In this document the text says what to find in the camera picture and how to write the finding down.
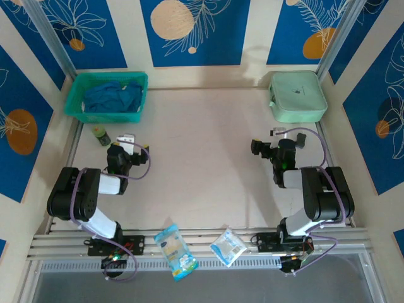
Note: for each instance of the blue t-shirt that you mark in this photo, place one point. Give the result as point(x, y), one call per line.
point(107, 98)

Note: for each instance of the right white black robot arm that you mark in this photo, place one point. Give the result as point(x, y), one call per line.
point(328, 195)

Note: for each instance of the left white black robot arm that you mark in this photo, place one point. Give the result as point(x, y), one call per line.
point(69, 195)

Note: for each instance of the mint green zip case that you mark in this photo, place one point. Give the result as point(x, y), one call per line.
point(296, 94)

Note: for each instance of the teal plastic basket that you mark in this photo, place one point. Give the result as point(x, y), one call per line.
point(75, 94)

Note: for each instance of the blue yellow snack packet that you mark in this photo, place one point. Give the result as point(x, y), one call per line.
point(175, 249)

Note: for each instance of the white blue plastic packet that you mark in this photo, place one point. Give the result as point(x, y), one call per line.
point(228, 247)

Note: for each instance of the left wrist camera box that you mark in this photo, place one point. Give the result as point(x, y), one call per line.
point(126, 139)

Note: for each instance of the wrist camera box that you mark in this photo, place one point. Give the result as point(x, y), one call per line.
point(126, 139)
point(279, 131)

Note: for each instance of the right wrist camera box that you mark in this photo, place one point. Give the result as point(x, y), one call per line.
point(279, 131)

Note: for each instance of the blue floral wall panel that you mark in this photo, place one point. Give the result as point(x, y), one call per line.
point(28, 31)
point(19, 170)
point(107, 47)
point(363, 151)
point(284, 38)
point(221, 47)
point(360, 31)

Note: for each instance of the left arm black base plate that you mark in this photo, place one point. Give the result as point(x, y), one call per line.
point(135, 244)

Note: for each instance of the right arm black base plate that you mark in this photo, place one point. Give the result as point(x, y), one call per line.
point(266, 241)

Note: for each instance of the aluminium table frame rails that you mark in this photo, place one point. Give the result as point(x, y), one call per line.
point(202, 240)

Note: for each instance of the aluminium corner post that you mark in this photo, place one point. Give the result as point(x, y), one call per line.
point(339, 38)
point(50, 34)

